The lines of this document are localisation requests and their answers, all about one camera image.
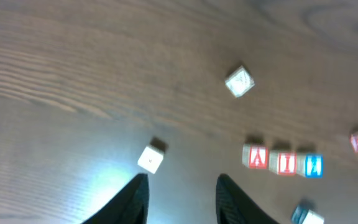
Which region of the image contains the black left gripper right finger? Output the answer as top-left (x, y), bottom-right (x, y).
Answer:
top-left (216, 174), bottom-right (278, 224)

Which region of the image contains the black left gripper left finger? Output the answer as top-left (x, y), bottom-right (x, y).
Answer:
top-left (83, 173), bottom-right (150, 224)

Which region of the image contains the red letter A block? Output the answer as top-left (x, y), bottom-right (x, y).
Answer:
top-left (242, 144), bottom-right (269, 169)

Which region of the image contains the red letter I block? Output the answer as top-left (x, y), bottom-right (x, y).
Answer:
top-left (268, 151), bottom-right (296, 175)

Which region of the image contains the blue number 2 block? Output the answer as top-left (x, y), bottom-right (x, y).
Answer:
top-left (296, 154), bottom-right (324, 179)

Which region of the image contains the white block blue edge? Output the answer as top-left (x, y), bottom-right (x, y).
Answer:
top-left (291, 205), bottom-right (324, 224)

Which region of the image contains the white block green side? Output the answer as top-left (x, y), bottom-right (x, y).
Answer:
top-left (225, 66), bottom-right (255, 98)

